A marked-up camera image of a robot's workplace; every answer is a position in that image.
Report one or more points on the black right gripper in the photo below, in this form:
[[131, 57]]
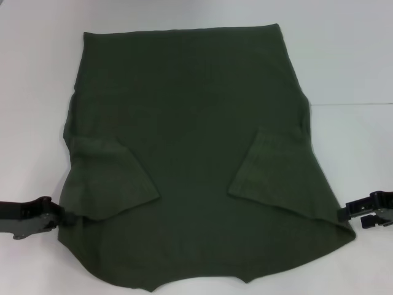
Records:
[[387, 206]]

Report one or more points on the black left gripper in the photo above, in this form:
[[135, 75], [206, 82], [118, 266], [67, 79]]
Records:
[[24, 215]]

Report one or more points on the dark green shirt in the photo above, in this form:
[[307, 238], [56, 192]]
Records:
[[190, 138]]

